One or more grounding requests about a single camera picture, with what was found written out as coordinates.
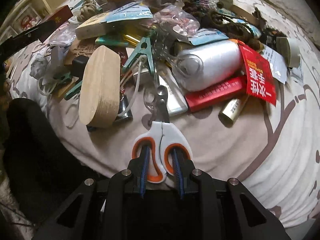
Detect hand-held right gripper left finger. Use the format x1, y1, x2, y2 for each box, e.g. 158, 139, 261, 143
32, 146, 150, 240

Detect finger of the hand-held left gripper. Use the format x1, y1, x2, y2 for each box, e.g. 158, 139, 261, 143
0, 21, 58, 58

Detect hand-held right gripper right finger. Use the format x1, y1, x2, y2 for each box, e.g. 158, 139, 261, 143
171, 149, 292, 240

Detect red box with gold emblem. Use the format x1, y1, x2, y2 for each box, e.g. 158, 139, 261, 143
41, 5, 73, 28

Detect white orange pet nail scissors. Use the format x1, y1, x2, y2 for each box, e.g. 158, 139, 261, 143
131, 85, 193, 183

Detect beige rope knot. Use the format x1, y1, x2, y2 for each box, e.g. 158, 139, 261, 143
76, 0, 103, 22

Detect framed doll picture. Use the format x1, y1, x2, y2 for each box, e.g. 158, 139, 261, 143
14, 6, 44, 32

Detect black charger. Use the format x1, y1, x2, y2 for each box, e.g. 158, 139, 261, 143
72, 55, 90, 77

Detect green clothespin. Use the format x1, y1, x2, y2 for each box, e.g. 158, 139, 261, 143
54, 72, 83, 100
122, 37, 155, 74

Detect beige cardboard box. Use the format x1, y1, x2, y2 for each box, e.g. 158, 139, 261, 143
75, 15, 125, 40

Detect gold lighter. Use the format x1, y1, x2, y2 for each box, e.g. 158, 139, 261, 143
218, 97, 247, 127

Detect long red box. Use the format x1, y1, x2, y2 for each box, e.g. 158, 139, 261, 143
185, 76, 248, 112

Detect blue white sachet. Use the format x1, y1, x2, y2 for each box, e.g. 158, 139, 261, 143
189, 29, 229, 45
105, 2, 153, 22

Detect person's black trouser leg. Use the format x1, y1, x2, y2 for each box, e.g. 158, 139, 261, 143
2, 99, 110, 233

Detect silver plastic bag roll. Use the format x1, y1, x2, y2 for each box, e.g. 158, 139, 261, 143
172, 39, 247, 92

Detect red glove packet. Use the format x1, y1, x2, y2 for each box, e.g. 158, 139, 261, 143
237, 40, 277, 106

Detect white printed sachet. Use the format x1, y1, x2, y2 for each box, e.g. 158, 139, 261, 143
262, 45, 288, 84

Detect bag of pink candy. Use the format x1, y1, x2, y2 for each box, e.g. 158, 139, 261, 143
152, 4, 200, 40

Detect teal patterned pouch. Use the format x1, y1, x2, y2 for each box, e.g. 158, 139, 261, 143
220, 6, 262, 39

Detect small black box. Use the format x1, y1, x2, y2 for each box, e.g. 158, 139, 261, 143
260, 29, 279, 47

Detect white tape roll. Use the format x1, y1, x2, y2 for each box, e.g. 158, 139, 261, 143
276, 37, 300, 67

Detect brown braided cord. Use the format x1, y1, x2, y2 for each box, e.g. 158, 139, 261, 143
200, 10, 262, 46

